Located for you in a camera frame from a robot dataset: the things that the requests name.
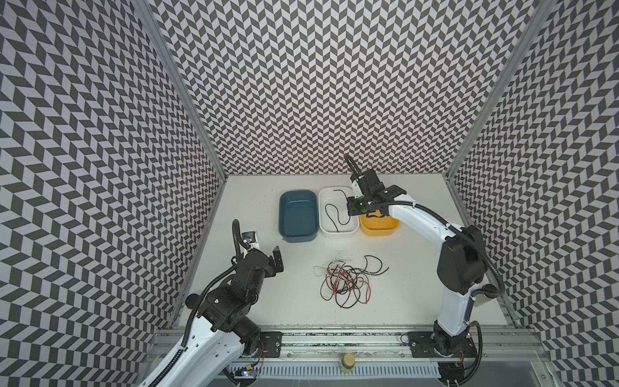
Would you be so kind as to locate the dark teal plastic bin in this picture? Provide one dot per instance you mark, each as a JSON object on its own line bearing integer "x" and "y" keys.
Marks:
{"x": 298, "y": 216}

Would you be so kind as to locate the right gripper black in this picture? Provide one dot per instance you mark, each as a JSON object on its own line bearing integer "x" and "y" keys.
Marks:
{"x": 367, "y": 194}

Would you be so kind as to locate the yellow plastic bin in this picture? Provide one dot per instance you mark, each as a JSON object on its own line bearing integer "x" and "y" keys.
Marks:
{"x": 376, "y": 224}

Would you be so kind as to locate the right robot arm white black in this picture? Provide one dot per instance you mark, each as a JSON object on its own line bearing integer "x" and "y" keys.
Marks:
{"x": 464, "y": 268}

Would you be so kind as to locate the small jar left black lid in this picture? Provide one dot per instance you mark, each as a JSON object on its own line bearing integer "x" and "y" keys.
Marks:
{"x": 191, "y": 300}

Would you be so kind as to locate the white plastic bin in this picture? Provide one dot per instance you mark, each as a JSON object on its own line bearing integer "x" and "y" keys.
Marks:
{"x": 334, "y": 220}

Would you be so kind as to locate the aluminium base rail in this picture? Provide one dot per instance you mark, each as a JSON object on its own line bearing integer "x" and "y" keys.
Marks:
{"x": 500, "y": 343}

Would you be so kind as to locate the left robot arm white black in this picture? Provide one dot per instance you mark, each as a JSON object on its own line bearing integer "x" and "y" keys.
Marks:
{"x": 218, "y": 336}

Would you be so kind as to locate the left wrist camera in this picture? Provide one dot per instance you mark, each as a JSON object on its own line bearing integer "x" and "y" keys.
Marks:
{"x": 249, "y": 240}

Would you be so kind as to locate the small jar black lid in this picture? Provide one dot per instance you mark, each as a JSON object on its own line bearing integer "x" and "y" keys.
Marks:
{"x": 191, "y": 300}
{"x": 485, "y": 294}

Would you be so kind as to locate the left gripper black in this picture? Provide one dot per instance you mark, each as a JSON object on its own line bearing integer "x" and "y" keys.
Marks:
{"x": 270, "y": 265}

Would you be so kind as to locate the small circuit board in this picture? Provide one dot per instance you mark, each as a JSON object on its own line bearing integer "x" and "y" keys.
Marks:
{"x": 247, "y": 372}

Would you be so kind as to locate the small jar right black lid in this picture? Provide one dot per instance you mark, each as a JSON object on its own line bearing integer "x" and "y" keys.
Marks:
{"x": 485, "y": 294}

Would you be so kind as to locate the brass knob on rail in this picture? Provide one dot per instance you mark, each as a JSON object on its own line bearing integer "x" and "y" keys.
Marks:
{"x": 347, "y": 362}

